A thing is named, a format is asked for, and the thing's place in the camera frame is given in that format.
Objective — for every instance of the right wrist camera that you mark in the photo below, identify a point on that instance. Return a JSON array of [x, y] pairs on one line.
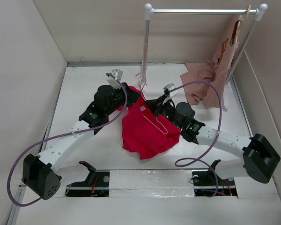
[[169, 91]]

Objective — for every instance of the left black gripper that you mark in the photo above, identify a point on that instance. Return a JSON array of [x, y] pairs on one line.
[[133, 96]]

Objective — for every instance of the hanging pink printed shirt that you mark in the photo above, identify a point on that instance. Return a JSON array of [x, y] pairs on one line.
[[222, 59]]

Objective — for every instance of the white clothes rack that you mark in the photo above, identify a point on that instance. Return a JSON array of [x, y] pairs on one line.
[[257, 13]]

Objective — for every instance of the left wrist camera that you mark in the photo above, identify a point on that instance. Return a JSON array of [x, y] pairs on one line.
[[114, 78]]

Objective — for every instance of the wooden hanger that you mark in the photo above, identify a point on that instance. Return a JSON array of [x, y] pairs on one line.
[[240, 25]]

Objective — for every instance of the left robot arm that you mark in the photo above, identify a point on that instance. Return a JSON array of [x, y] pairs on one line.
[[40, 172]]

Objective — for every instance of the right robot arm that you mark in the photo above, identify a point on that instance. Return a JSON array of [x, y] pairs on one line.
[[256, 156]]

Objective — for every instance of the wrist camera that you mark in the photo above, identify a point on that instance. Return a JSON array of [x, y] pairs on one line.
[[169, 91], [114, 78]]

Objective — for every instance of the red t shirt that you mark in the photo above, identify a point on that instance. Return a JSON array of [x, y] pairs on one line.
[[145, 134]]

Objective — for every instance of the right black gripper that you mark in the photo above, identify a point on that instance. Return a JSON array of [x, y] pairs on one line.
[[156, 105]]

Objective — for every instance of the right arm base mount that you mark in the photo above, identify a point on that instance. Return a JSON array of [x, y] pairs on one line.
[[208, 184]]

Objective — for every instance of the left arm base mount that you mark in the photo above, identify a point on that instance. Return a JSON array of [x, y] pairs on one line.
[[96, 183]]

